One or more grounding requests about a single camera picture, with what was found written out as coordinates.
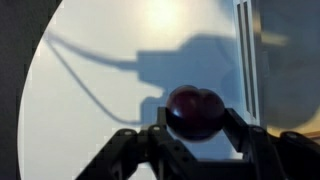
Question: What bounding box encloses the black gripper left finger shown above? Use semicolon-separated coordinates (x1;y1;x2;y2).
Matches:
76;106;201;180

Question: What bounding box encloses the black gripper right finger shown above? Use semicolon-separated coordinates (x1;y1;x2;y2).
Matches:
221;107;320;180

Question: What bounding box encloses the dark red plum plush toy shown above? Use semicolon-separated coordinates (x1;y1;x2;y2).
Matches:
165;84;226;142

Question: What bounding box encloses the square wooden tray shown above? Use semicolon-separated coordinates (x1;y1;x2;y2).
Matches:
232;0;320;138

